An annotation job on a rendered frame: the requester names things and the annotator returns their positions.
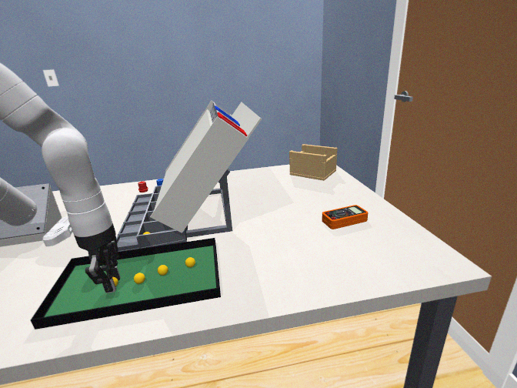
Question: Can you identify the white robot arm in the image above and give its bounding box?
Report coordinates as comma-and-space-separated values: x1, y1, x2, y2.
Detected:
0, 63, 112, 246

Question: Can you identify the red square band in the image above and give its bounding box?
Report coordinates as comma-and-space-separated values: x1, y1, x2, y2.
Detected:
217, 112, 247, 136

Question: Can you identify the wooden crate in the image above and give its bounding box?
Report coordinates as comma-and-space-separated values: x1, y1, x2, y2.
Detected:
289, 144, 338, 181

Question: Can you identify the orange digital multimeter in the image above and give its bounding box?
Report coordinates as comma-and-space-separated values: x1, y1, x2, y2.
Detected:
322, 205, 368, 229

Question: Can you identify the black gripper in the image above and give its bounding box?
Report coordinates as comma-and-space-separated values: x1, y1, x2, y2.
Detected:
74, 223, 121, 293

